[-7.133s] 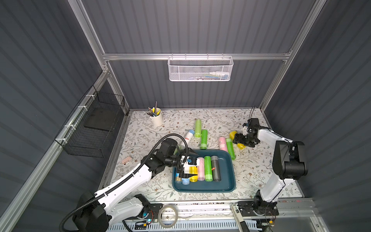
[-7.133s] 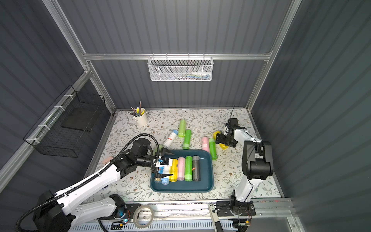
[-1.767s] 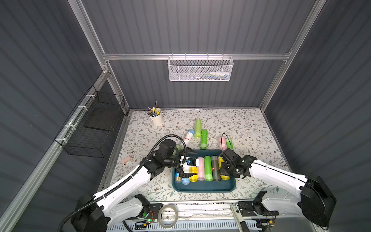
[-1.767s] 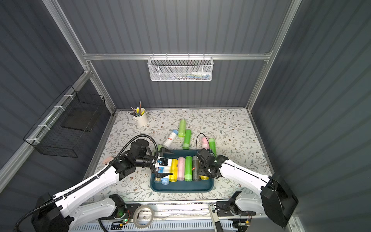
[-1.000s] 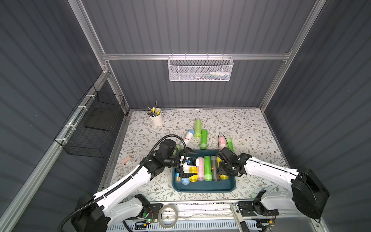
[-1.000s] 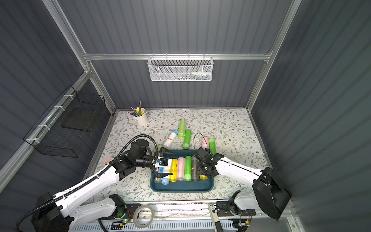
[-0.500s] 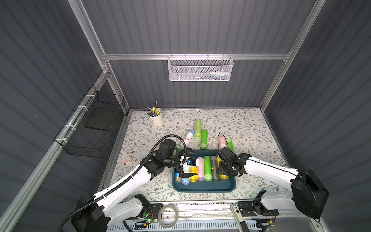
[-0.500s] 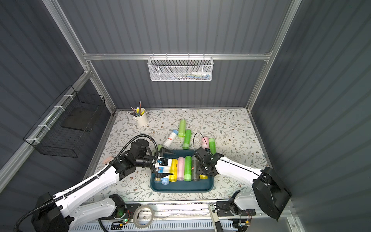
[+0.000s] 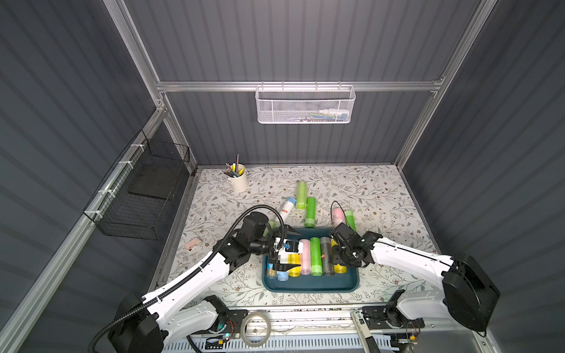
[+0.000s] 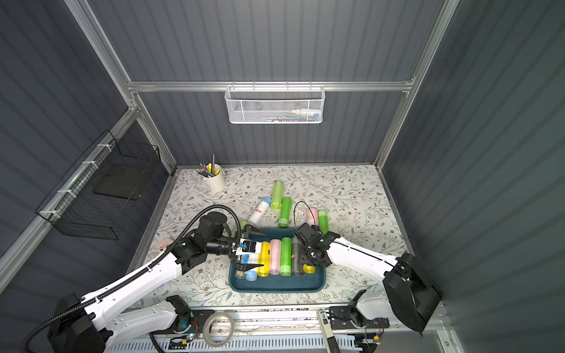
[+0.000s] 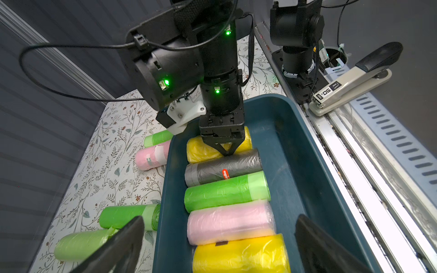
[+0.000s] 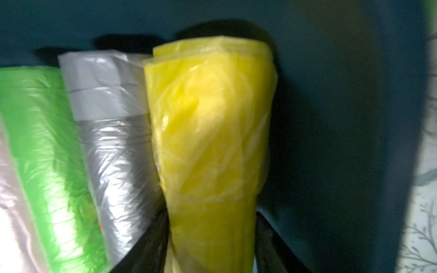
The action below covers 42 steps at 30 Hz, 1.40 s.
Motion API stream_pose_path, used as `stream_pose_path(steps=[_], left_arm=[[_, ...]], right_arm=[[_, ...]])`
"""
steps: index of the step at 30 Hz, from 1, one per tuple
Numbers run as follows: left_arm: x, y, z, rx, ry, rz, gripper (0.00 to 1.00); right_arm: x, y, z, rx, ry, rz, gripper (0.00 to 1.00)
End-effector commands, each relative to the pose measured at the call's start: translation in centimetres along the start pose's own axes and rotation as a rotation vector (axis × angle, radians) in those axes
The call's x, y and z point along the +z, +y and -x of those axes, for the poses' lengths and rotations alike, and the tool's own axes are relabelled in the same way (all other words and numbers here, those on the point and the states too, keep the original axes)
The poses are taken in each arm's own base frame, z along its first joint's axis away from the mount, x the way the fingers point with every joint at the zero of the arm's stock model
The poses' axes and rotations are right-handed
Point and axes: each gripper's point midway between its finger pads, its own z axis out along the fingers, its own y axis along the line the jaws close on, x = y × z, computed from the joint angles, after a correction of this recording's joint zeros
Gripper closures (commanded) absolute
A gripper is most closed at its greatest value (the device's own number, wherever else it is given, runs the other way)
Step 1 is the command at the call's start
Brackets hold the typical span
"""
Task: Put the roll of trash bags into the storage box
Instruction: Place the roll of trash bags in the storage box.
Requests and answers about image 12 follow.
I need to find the pale green roll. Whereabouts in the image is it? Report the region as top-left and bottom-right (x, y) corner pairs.
(1, 67), (109, 273)

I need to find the teal plastic storage box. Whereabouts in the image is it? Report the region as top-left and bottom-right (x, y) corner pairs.
(1, 1), (429, 273)

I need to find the dark grey trash bag roll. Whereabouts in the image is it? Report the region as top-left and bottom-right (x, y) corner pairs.
(58, 50), (165, 266)

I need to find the yellow trash bag roll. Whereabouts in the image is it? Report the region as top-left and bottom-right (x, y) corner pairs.
(143, 36), (278, 273)

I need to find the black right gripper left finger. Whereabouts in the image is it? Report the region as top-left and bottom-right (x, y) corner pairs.
(110, 209), (170, 273)

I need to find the pink trash bag roll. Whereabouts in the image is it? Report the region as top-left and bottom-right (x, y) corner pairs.
(1, 126), (49, 273)

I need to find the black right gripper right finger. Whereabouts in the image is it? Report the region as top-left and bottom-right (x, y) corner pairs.
(254, 212), (310, 273)

